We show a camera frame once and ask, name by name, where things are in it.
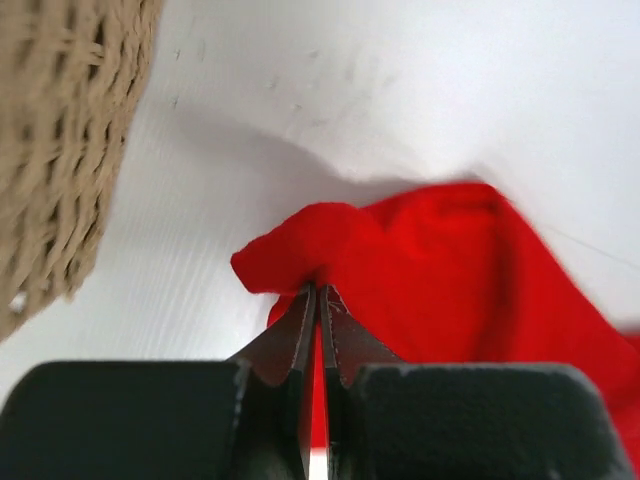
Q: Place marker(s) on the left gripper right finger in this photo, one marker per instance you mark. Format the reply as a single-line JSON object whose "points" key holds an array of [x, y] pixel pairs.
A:
{"points": [[347, 347]]}

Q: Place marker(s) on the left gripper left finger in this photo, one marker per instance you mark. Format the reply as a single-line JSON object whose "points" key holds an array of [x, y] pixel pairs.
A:
{"points": [[272, 426]]}

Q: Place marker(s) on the red t shirt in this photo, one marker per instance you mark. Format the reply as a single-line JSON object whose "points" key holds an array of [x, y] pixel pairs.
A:
{"points": [[450, 273]]}

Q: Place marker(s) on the woven wicker basket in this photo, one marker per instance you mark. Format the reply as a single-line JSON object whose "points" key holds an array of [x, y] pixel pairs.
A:
{"points": [[72, 75]]}

